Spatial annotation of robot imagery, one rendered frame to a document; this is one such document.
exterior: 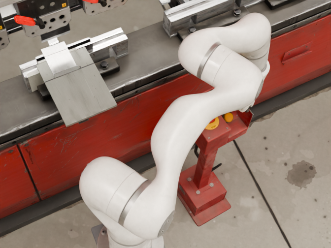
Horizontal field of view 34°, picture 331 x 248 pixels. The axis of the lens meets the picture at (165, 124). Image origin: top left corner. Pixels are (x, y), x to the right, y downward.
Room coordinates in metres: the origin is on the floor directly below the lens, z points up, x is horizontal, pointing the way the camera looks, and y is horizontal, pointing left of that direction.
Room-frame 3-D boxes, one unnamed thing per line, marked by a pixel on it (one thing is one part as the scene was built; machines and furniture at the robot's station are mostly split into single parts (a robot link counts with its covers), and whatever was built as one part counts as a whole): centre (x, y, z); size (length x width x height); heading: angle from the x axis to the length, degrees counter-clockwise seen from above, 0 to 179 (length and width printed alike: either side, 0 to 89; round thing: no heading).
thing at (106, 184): (0.47, 0.09, 1.30); 0.19 x 0.12 x 0.24; 60
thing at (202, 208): (1.03, -0.21, 0.06); 0.25 x 0.20 x 0.12; 36
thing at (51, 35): (1.10, 0.39, 1.13); 0.10 x 0.02 x 0.10; 123
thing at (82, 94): (0.98, 0.31, 1.00); 0.26 x 0.18 x 0.01; 33
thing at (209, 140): (1.05, -0.19, 0.75); 0.20 x 0.16 x 0.18; 126
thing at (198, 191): (1.05, -0.19, 0.13); 0.10 x 0.10 x 0.01; 36
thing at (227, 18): (1.38, -0.15, 0.89); 0.30 x 0.05 x 0.03; 123
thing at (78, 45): (1.11, 0.37, 0.99); 0.20 x 0.03 x 0.03; 123
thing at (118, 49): (1.13, 0.34, 0.92); 0.39 x 0.06 x 0.10; 123
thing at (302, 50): (1.52, -0.56, 0.59); 0.15 x 0.02 x 0.07; 123
